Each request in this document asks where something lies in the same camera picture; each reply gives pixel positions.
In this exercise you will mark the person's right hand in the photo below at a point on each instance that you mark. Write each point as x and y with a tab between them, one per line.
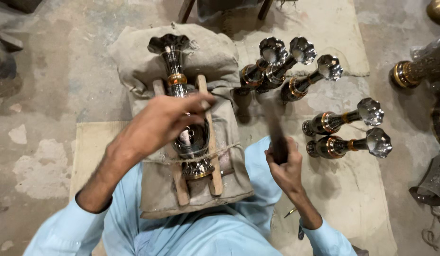
285	170

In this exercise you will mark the person's left hand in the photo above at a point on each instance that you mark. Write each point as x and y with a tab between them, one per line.
159	121

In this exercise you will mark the person's left fingers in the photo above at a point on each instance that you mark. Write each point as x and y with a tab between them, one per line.
195	101

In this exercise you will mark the pale metal chisel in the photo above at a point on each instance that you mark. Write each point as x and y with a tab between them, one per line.
186	138

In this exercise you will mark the engraved silver flower vase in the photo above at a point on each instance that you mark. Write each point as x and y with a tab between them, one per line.
175	67

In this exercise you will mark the grey burlap sack cushion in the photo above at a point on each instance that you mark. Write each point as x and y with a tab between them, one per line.
212	53

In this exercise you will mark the jute twine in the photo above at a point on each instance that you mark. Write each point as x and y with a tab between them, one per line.
223	148

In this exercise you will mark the small silver gold-banded vase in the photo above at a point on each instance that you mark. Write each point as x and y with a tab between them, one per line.
282	71
333	146
333	121
301	83
255	73

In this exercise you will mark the wooden slat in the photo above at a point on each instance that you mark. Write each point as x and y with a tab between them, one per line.
179	185
214	167

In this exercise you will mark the wooden stool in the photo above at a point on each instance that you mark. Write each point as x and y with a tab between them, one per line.
223	9

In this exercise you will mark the person's light blue clothing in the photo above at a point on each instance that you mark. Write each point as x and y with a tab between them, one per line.
205	234

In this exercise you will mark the small pointed punch tool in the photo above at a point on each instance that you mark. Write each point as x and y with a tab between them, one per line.
290	212

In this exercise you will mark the small dark punch tool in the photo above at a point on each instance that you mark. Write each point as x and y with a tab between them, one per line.
301	233

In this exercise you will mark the beige floor mat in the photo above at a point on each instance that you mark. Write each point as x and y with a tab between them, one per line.
348	199

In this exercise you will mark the dark metal block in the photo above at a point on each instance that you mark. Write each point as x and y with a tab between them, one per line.
4	53

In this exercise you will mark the large wrapped metal vase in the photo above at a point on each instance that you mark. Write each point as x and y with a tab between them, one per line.
419	69

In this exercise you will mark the large wrapped fluted vase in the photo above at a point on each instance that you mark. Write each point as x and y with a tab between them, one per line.
431	185

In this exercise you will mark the brass vessel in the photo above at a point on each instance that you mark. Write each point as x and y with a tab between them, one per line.
438	10

